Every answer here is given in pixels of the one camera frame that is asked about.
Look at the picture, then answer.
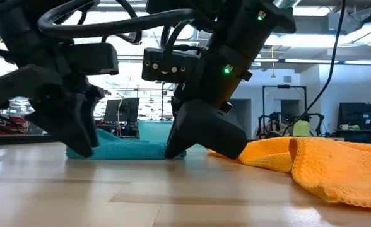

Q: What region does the dark desk monitor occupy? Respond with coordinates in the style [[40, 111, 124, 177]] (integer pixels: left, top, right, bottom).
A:
[[338, 102, 371, 131]]

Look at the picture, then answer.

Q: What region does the dark background desk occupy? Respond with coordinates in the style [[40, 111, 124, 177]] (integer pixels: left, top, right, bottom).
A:
[[334, 128, 371, 144]]

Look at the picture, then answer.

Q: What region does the thin black power cable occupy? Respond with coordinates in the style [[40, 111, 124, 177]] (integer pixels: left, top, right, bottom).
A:
[[281, 0, 347, 137]]

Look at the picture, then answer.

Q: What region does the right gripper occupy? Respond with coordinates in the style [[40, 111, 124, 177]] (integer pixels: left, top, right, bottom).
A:
[[165, 44, 253, 160]]

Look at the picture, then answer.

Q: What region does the seated person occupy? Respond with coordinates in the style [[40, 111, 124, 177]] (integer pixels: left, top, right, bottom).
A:
[[262, 112, 284, 139]]

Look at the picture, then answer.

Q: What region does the teal microfiber towel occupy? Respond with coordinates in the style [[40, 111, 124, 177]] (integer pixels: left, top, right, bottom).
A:
[[66, 128, 187, 160]]

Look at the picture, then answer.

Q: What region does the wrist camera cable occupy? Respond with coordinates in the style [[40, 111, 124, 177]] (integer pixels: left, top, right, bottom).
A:
[[102, 0, 143, 44], [37, 8, 202, 39]]

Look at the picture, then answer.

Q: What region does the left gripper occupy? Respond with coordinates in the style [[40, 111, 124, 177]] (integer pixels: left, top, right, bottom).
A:
[[0, 42, 106, 158]]

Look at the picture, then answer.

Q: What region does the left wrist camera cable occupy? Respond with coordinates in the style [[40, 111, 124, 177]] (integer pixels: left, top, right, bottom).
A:
[[102, 0, 143, 44]]

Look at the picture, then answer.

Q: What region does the pale green object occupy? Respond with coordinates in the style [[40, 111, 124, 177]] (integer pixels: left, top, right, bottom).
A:
[[292, 119, 311, 137]]

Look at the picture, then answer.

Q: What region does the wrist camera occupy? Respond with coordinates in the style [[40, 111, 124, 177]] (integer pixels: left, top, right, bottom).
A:
[[66, 43, 119, 76], [142, 47, 203, 83]]

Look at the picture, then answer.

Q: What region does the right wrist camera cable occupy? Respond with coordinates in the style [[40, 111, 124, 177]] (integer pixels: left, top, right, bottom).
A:
[[37, 8, 202, 39]]

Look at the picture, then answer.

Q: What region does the red shelf unit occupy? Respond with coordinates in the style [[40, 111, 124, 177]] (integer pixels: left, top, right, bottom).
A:
[[0, 115, 27, 136]]

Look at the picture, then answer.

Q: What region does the dark background monitor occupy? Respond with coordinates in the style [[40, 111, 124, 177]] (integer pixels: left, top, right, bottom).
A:
[[102, 97, 141, 137]]

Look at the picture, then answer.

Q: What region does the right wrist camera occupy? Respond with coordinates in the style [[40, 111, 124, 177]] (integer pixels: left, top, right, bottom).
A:
[[142, 47, 203, 83]]

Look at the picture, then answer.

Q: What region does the orange microfiber towel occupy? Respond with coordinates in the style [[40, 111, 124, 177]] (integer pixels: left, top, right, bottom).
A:
[[206, 136, 371, 211]]

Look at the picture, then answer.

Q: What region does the yellow hanging cord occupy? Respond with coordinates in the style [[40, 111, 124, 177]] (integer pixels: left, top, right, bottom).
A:
[[269, 46, 276, 78]]

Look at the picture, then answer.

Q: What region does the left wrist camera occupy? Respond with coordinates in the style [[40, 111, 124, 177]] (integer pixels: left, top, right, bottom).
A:
[[66, 43, 119, 76]]

